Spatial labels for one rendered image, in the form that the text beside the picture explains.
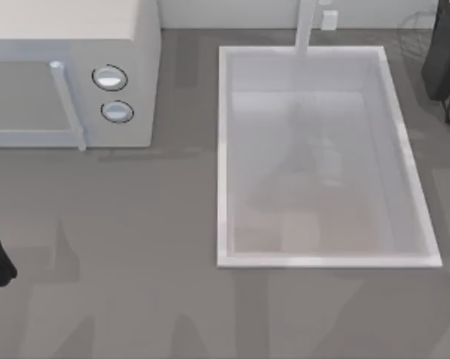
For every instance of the white sink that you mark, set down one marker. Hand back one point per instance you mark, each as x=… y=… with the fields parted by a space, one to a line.
x=322 y=168

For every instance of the pale microwave oven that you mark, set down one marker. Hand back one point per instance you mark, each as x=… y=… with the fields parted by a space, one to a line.
x=142 y=93

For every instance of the small microwave knob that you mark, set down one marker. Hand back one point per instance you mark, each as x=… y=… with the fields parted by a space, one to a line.
x=117 y=111

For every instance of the large microwave knob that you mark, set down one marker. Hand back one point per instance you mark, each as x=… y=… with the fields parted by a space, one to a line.
x=109 y=77

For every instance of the tall white tap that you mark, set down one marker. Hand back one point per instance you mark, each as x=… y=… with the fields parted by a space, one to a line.
x=304 y=26

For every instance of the white wall socket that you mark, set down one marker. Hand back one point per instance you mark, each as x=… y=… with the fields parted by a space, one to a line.
x=329 y=19

